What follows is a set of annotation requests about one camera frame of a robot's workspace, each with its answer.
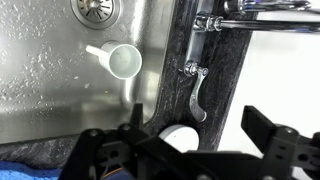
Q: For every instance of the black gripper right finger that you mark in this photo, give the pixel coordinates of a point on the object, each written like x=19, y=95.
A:
x=286, y=146

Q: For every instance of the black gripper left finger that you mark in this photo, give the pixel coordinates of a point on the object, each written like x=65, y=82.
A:
x=100, y=153

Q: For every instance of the chrome gooseneck faucet spout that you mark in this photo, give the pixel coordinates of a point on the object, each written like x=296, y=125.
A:
x=260, y=25

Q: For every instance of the blue sponge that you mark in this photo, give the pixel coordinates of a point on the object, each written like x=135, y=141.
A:
x=23, y=171

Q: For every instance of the white shallow bowl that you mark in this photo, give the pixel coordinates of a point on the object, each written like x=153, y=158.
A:
x=178, y=136

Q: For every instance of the stainless steel sink basin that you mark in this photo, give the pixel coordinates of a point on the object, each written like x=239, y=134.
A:
x=50, y=83

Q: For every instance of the small white mug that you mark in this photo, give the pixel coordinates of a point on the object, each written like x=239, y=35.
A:
x=125, y=61

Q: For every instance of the metal sink drain strainer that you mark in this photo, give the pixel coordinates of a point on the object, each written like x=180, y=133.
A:
x=96, y=10

